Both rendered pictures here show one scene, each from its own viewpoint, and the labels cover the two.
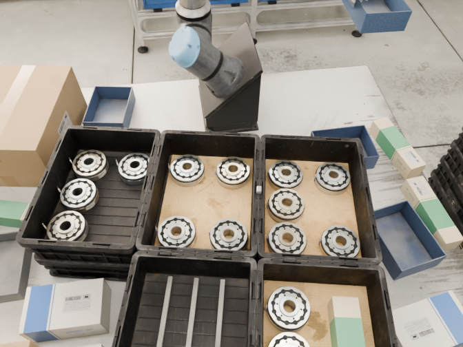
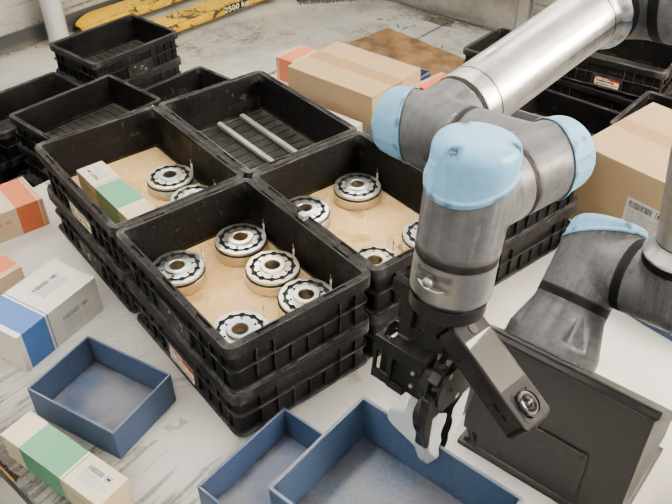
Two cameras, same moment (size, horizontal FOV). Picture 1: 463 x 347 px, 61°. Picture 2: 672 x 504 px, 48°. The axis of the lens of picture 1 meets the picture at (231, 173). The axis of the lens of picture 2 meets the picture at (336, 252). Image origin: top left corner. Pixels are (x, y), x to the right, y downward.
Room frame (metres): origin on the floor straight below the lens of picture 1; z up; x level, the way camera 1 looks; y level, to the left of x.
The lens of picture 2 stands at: (1.50, -0.80, 1.78)
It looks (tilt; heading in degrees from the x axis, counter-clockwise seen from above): 39 degrees down; 138
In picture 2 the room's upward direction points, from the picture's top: 1 degrees counter-clockwise
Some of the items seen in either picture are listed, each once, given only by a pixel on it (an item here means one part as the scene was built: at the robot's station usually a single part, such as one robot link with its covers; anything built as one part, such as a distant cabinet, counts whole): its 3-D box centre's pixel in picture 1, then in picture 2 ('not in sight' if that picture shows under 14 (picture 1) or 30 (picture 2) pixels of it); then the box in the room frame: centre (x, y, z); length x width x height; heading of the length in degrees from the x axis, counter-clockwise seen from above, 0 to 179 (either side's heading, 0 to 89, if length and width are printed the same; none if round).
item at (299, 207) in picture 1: (286, 203); (272, 267); (0.59, -0.16, 0.86); 0.10 x 0.10 x 0.01
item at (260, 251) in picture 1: (313, 193); (239, 256); (0.58, -0.22, 0.92); 0.40 x 0.30 x 0.02; 176
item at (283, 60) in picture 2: not in sight; (307, 68); (-0.22, 0.62, 0.74); 0.16 x 0.12 x 0.07; 8
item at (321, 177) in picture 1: (333, 175); (240, 331); (0.69, -0.30, 0.86); 0.10 x 0.10 x 0.01
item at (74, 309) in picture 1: (68, 310); not in sight; (0.32, 0.44, 0.75); 0.20 x 0.12 x 0.09; 97
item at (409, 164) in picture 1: (395, 146); not in sight; (0.91, -0.59, 0.73); 0.24 x 0.06 x 0.06; 20
